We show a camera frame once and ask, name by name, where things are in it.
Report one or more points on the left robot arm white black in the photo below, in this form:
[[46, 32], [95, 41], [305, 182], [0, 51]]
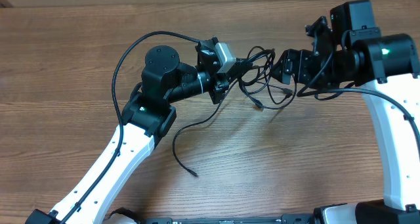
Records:
[[143, 122]]

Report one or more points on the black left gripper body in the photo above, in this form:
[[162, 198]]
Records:
[[218, 85]]

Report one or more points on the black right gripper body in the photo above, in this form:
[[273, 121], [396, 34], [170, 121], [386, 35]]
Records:
[[310, 71]]

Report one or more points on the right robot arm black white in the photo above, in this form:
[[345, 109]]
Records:
[[350, 55]]

